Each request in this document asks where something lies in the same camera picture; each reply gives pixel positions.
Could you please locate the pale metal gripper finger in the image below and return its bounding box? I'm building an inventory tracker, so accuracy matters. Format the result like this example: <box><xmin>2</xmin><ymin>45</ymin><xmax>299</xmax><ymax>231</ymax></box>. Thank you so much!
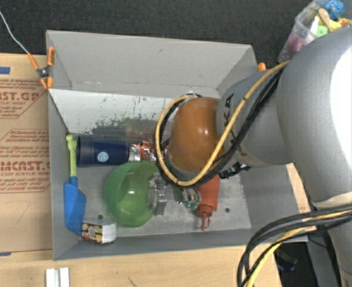
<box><xmin>153</xmin><ymin>173</ymin><xmax>168</xmax><ymax>194</ymax></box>
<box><xmin>147</xmin><ymin>190</ymin><xmax>168</xmax><ymax>216</ymax></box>

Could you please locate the red-orange squeeze bottle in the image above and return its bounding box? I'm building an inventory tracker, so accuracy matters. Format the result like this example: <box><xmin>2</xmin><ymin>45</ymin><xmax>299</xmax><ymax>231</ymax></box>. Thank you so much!
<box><xmin>193</xmin><ymin>174</ymin><xmax>221</xmax><ymax>231</ymax></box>

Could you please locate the green plastic bowl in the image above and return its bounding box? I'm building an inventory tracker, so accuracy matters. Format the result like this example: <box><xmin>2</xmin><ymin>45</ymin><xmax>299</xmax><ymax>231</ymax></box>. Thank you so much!
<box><xmin>104</xmin><ymin>160</ymin><xmax>162</xmax><ymax>228</ymax></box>

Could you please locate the crumpled orange foil packet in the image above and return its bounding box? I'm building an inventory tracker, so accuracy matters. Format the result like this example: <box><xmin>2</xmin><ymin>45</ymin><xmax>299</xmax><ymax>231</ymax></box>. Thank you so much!
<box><xmin>132</xmin><ymin>141</ymin><xmax>171</xmax><ymax>164</ymax></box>

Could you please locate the small white patterned box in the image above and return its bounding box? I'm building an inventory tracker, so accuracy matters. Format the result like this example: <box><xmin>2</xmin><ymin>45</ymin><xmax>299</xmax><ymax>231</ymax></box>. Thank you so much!
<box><xmin>80</xmin><ymin>221</ymin><xmax>117</xmax><ymax>245</ymax></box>

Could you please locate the dark blue can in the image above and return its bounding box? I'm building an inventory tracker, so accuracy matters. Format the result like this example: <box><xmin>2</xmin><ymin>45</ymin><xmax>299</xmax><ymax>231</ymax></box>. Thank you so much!
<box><xmin>75</xmin><ymin>135</ymin><xmax>141</xmax><ymax>167</ymax></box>

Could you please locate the grey metal bin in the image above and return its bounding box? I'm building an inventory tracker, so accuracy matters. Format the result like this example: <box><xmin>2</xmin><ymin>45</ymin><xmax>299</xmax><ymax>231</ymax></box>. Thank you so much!
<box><xmin>45</xmin><ymin>30</ymin><xmax>259</xmax><ymax>261</ymax></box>

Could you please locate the brown cardboard board, red print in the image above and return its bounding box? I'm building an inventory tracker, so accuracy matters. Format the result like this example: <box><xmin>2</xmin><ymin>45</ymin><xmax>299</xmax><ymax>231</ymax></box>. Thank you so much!
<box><xmin>0</xmin><ymin>52</ymin><xmax>54</xmax><ymax>255</ymax></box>

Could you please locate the black cylinder on white bracket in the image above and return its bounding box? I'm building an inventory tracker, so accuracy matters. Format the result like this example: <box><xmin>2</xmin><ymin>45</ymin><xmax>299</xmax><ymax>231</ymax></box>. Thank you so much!
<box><xmin>219</xmin><ymin>161</ymin><xmax>251</xmax><ymax>179</ymax></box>

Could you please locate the blue scoop with green handle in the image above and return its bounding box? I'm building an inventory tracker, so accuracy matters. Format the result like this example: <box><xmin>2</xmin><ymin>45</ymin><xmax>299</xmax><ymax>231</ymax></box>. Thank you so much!
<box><xmin>63</xmin><ymin>134</ymin><xmax>87</xmax><ymax>236</ymax></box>

